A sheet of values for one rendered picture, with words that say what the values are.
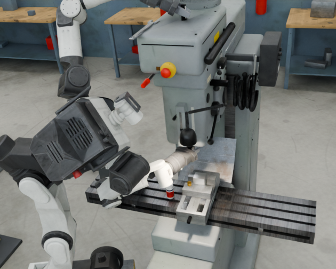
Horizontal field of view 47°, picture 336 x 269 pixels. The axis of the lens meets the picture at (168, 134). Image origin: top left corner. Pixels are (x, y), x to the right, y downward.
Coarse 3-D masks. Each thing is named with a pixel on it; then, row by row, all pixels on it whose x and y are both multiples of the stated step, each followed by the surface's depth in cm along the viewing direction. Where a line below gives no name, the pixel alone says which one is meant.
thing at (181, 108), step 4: (180, 104) 171; (184, 104) 170; (176, 108) 170; (180, 108) 170; (184, 108) 169; (180, 112) 171; (184, 112) 170; (180, 116) 172; (184, 116) 172; (180, 120) 173; (184, 120) 173; (180, 124) 174; (184, 124) 174; (180, 128) 175; (184, 128) 175; (180, 132) 177; (180, 144) 180
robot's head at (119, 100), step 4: (124, 92) 151; (128, 92) 151; (120, 96) 152; (124, 96) 148; (128, 96) 150; (116, 100) 151; (120, 100) 150; (124, 100) 150; (128, 100) 149; (132, 100) 152; (116, 104) 151; (120, 104) 150; (132, 104) 151; (136, 104) 153; (136, 108) 152
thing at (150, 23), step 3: (150, 21) 160; (156, 21) 160; (147, 24) 157; (150, 24) 157; (153, 24) 158; (144, 27) 154; (147, 27) 154; (141, 30) 150; (144, 30) 151; (135, 33) 148; (138, 33) 148; (141, 33) 149; (132, 36) 145; (135, 36) 145; (129, 39) 144; (132, 39) 143
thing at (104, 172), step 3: (105, 165) 212; (102, 168) 214; (105, 168) 213; (108, 168) 212; (99, 171) 216; (102, 171) 215; (105, 171) 214; (108, 171) 214; (99, 174) 217; (102, 174) 216; (105, 174) 216; (108, 174) 215; (102, 177) 217; (105, 177) 217; (135, 192) 216; (138, 192) 216
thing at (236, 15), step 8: (224, 0) 238; (232, 0) 236; (240, 0) 235; (232, 8) 221; (240, 8) 222; (232, 16) 207; (240, 16) 223; (240, 24) 226; (232, 32) 206; (240, 32) 227; (232, 40) 207; (224, 48) 191; (232, 48) 211; (224, 56) 193; (216, 72) 181
